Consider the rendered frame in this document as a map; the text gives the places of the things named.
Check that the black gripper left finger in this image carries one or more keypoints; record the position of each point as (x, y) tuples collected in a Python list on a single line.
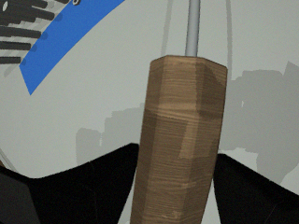
[(95, 192)]

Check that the blue flat strip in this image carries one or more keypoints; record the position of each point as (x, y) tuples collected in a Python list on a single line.
[(62, 34)]

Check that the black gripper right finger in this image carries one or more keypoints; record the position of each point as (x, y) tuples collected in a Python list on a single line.
[(245, 197)]

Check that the wooden-handled tool with grey metal shaft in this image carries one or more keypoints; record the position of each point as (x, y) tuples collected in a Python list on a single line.
[(181, 131)]

